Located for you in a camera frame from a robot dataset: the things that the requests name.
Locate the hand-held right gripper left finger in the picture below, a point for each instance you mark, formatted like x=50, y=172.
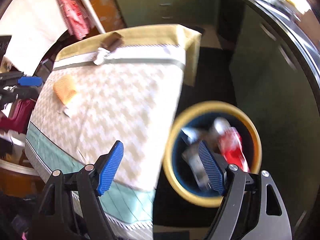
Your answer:
x=110, y=167

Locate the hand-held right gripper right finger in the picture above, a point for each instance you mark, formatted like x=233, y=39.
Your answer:
x=210, y=170

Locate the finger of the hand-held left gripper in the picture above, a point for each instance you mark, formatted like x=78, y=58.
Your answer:
x=22, y=93
x=30, y=81

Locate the white red milk carton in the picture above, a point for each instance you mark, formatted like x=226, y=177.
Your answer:
x=191, y=158

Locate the crushed red soda can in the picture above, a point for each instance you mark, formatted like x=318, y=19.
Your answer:
x=232, y=150

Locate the yellow rimmed trash bin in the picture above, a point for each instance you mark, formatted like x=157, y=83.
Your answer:
x=217, y=105

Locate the printed paper leaflet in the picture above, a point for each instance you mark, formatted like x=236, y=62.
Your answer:
x=67, y=111

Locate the patterned tablecloth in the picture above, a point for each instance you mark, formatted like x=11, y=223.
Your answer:
x=120, y=100

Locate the white crumpled wrapper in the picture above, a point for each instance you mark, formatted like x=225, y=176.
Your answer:
x=100, y=56

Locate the red checked apron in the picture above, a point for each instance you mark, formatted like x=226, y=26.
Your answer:
x=72, y=12

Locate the green base cabinets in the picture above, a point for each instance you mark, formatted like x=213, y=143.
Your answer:
x=262, y=80

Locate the white sliding door frame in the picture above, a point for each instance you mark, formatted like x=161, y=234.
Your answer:
x=87, y=5

